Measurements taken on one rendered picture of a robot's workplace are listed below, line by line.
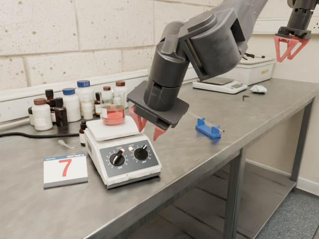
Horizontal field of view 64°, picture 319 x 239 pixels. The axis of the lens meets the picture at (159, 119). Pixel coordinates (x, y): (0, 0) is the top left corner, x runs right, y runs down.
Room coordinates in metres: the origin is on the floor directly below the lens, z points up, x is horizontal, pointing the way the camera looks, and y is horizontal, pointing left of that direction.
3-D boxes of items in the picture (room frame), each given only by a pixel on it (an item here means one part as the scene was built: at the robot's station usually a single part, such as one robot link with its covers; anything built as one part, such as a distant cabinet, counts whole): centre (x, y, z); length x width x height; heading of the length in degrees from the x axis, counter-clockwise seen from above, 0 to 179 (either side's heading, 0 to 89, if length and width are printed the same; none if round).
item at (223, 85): (1.41, -0.34, 0.77); 0.26 x 0.19 x 0.05; 50
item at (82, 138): (0.68, 0.22, 0.78); 0.03 x 0.03 x 0.07
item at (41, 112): (0.80, 0.39, 0.80); 0.06 x 0.06 x 0.10
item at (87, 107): (0.89, 0.26, 0.79); 0.03 x 0.03 x 0.09
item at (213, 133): (0.76, -0.16, 0.77); 0.10 x 0.03 x 0.04; 24
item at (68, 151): (0.58, 0.22, 0.76); 0.06 x 0.06 x 0.02
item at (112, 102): (0.61, 0.12, 0.88); 0.07 x 0.06 x 0.08; 5
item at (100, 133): (0.60, 0.11, 0.83); 0.12 x 0.12 x 0.01; 27
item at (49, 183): (0.50, 0.21, 0.77); 0.09 x 0.06 x 0.04; 107
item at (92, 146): (0.57, 0.10, 0.79); 0.22 x 0.13 x 0.08; 27
